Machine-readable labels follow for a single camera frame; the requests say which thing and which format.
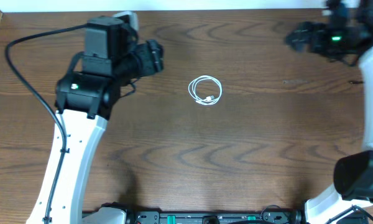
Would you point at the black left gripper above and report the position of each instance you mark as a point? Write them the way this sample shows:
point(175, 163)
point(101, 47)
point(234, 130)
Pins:
point(155, 56)

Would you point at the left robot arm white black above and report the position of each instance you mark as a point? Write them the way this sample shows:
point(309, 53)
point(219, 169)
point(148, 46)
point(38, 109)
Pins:
point(112, 58)

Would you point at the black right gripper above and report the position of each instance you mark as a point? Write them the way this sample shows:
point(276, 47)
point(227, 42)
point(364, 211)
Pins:
point(314, 30)

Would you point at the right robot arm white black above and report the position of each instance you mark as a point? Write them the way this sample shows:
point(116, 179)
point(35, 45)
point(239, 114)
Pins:
point(348, 40)

